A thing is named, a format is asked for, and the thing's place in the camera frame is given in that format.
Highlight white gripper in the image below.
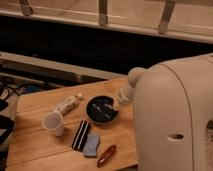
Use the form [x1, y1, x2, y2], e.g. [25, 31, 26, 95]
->
[113, 84, 133, 110]

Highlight black ceramic bowl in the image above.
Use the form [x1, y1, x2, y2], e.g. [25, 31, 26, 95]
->
[86, 96, 118, 124]

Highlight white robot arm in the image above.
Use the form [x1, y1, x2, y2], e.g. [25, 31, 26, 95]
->
[115, 53, 213, 171]

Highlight blue grey sponge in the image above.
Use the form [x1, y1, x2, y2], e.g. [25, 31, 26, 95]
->
[83, 134, 100, 157]

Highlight black white striped block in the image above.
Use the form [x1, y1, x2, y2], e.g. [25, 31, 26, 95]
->
[71, 120, 90, 151]

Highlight white lying bottle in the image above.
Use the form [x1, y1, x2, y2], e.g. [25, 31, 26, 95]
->
[53, 93, 83, 115]

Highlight brown red wrapped object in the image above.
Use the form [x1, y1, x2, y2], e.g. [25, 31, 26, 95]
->
[97, 145, 116, 168]

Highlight white plastic cup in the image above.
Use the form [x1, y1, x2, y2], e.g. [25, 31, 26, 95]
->
[42, 112, 64, 136]

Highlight dark cables on floor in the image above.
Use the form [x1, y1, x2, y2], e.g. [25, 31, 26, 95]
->
[0, 75, 44, 101]

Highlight metal railing post middle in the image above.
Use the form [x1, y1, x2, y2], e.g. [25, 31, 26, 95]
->
[99, 0, 108, 26]

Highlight metal railing post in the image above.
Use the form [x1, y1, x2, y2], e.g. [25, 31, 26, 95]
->
[99, 0, 108, 26]
[158, 0, 176, 34]

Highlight metal railing post right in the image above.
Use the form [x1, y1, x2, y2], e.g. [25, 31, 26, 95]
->
[158, 0, 176, 34]

